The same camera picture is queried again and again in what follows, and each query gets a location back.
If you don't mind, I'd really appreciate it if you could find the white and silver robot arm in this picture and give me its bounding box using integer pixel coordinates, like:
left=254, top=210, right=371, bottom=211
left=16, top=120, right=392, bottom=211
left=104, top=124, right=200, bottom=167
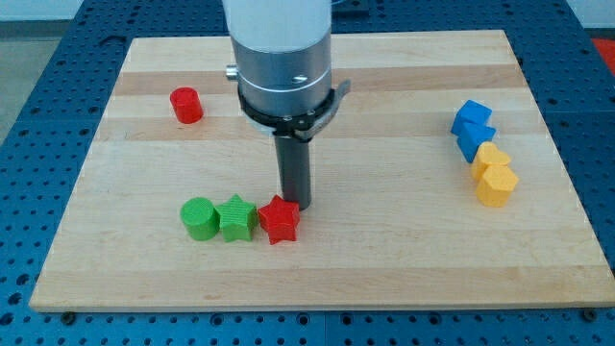
left=223, top=0, right=332, bottom=131

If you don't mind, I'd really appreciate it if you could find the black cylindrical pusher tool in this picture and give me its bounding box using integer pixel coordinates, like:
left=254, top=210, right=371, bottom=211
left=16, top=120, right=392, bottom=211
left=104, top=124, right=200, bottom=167
left=275, top=136, right=311, bottom=210

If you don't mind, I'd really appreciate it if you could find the black clamp with grey lever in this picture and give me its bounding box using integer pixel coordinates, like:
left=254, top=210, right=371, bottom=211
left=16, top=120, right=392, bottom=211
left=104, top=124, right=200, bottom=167
left=238, top=79, right=352, bottom=142

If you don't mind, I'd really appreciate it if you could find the red star block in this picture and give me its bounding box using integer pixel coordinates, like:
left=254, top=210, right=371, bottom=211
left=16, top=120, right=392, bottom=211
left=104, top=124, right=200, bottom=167
left=258, top=195, right=300, bottom=245

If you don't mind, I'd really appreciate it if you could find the green star block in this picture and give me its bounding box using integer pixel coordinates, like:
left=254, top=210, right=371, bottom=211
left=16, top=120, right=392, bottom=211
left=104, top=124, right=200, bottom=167
left=214, top=194, right=258, bottom=242

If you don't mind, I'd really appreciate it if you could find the light wooden board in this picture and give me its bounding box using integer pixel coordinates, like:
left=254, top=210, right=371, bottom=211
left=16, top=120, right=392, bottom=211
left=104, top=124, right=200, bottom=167
left=30, top=30, right=614, bottom=312

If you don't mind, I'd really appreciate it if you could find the green cylinder block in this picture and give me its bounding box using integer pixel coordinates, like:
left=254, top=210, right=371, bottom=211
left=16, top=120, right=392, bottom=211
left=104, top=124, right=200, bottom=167
left=180, top=197, right=219, bottom=241

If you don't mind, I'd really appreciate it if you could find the red cylinder block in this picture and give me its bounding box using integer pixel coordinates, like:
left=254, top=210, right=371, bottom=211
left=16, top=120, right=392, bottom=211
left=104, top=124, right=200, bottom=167
left=169, top=86, right=204, bottom=124

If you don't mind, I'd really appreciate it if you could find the blue angular block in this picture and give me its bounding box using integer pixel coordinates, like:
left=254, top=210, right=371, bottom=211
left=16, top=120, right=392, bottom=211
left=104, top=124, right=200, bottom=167
left=456, top=122, right=497, bottom=163

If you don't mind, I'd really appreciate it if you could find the blue cube block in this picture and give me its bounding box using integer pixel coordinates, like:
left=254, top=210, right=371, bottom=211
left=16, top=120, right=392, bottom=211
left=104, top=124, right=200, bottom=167
left=451, top=100, right=492, bottom=136

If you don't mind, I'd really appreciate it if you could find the yellow heart block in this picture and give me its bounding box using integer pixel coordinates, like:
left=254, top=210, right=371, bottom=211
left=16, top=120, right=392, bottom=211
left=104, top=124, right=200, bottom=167
left=471, top=141, right=511, bottom=181

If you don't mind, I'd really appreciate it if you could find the yellow pentagon block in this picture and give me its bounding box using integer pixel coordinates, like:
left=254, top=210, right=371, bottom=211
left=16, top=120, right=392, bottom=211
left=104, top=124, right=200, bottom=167
left=476, top=165, right=519, bottom=208

